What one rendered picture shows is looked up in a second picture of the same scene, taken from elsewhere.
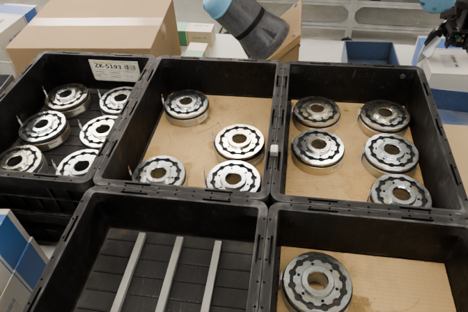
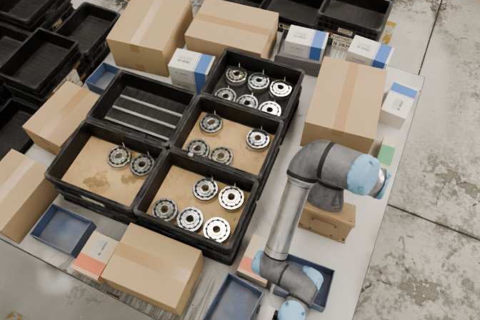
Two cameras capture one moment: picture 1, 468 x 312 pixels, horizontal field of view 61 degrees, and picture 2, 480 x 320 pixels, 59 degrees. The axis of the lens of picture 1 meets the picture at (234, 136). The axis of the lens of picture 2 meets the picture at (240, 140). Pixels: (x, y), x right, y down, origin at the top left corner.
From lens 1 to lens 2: 1.57 m
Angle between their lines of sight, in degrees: 60
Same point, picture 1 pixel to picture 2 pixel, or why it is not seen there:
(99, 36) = (326, 97)
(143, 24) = (336, 119)
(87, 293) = (171, 102)
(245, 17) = not seen: hidden behind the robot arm
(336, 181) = (188, 193)
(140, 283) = (168, 116)
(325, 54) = (341, 266)
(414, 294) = (128, 198)
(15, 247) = (201, 81)
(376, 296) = (133, 186)
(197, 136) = (238, 143)
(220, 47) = not seen: hidden behind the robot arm
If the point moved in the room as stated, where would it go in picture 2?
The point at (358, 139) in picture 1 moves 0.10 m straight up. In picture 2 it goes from (210, 215) to (208, 205)
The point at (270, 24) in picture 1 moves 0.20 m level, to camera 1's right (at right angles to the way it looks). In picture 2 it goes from (318, 192) to (313, 241)
